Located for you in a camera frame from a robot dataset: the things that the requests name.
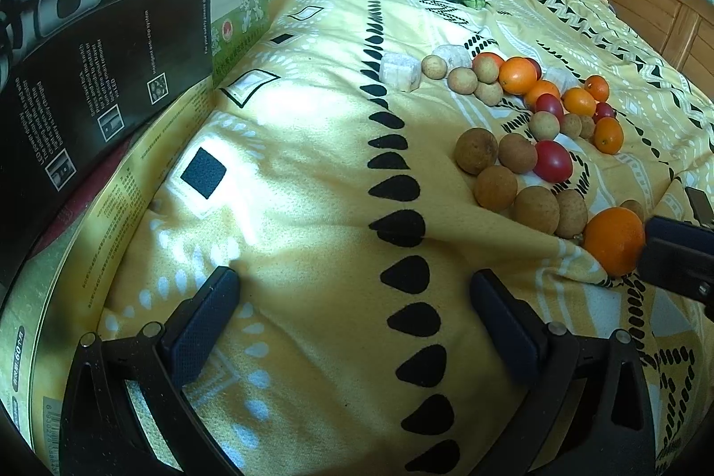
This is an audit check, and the orange top centre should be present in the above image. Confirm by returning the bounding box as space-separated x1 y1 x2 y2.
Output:
498 57 539 95

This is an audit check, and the wooden headboard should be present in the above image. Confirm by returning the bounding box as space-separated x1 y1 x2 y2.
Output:
607 0 714 97

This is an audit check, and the brown potato-like fruit centre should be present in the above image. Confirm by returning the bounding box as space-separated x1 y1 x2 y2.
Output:
512 186 560 234

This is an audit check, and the brown longan lower left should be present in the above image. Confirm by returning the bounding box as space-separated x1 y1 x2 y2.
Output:
473 166 518 213

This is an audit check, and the brown longan large left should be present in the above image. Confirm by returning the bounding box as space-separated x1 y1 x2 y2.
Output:
454 128 498 176

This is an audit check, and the white foam fruit wrap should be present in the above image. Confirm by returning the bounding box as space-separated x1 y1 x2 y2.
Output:
379 52 422 92

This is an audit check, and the black product box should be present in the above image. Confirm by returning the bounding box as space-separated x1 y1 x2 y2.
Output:
1 0 212 285

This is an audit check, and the large orange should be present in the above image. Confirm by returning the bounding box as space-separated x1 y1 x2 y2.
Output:
583 207 645 278

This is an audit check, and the yellow patterned bed blanket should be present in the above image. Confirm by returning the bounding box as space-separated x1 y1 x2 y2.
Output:
33 0 714 476

